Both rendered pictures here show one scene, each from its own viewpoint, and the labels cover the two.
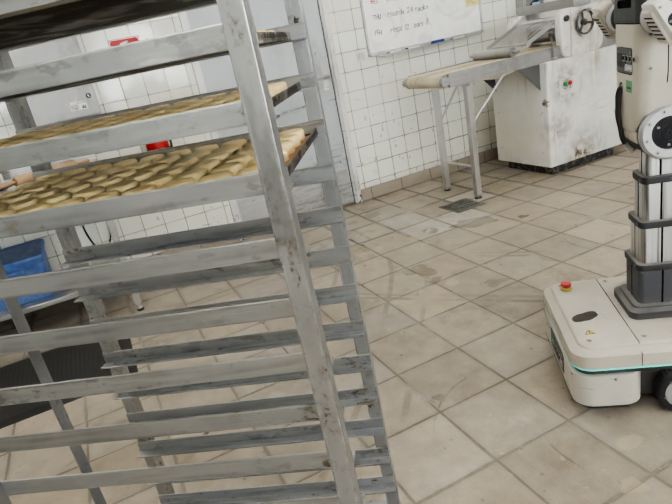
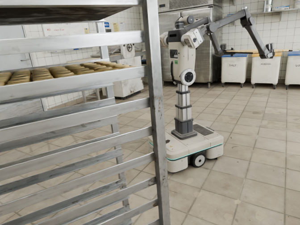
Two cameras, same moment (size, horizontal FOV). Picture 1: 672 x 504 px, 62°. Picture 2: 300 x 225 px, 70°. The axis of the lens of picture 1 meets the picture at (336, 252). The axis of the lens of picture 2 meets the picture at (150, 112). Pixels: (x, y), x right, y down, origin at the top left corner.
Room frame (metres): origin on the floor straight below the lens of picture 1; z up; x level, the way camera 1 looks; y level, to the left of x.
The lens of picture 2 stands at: (0.23, 0.42, 1.22)
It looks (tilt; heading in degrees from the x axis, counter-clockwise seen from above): 19 degrees down; 324
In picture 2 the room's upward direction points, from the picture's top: 5 degrees counter-clockwise
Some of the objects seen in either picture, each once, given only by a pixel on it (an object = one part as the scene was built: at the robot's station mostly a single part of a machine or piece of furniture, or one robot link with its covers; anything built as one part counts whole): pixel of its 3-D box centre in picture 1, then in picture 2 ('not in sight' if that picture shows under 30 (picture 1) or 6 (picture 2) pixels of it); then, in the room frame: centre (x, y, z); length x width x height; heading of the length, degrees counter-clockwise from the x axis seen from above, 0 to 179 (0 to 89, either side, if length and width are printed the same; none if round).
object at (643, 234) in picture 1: (654, 270); (183, 122); (1.65, -1.03, 0.38); 0.13 x 0.13 x 0.40; 78
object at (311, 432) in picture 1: (255, 438); (68, 219); (1.15, 0.29, 0.42); 0.64 x 0.03 x 0.03; 81
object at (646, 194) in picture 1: (654, 230); (183, 110); (1.65, -1.03, 0.53); 0.11 x 0.11 x 0.40; 78
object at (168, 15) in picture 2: not in sight; (188, 43); (4.06, -3.71, 1.02); 1.40 x 0.90 x 2.05; 21
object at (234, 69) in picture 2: not in sight; (234, 68); (3.08, -4.24, 0.38); 0.64 x 0.54 x 0.77; 114
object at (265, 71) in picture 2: not in sight; (265, 69); (2.47, -4.47, 0.38); 0.64 x 0.54 x 0.77; 112
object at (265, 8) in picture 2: not in sight; (267, 6); (2.63, -4.63, 1.67); 0.18 x 0.18 x 0.22
